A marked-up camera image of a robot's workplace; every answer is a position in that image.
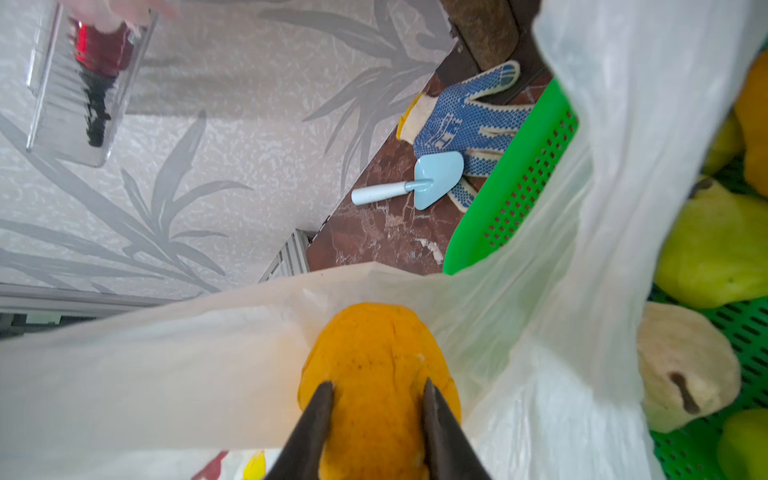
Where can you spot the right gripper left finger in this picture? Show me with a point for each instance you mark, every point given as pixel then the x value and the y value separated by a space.
pixel 300 457

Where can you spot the light blue toy trowel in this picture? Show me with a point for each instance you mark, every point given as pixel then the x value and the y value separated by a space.
pixel 434 176

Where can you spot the green pear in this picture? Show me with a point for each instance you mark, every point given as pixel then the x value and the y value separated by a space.
pixel 716 251

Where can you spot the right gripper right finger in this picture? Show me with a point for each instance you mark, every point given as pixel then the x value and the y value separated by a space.
pixel 448 453

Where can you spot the white printed plastic bag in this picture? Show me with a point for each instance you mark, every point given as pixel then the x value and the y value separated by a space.
pixel 539 336

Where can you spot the aluminium front rail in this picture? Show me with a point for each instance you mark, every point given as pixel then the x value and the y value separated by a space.
pixel 27 309

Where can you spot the beige pear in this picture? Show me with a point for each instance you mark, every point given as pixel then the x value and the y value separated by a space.
pixel 688 367

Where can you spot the clear acrylic wall shelf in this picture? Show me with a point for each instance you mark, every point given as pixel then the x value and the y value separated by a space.
pixel 82 81

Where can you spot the blue dotted work glove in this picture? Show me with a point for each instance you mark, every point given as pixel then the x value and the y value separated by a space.
pixel 459 120

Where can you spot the orange pear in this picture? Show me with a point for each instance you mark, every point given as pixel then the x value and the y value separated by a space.
pixel 751 111
pixel 378 358

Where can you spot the pink cherry blossom tree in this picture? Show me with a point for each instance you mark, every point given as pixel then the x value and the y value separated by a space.
pixel 489 28

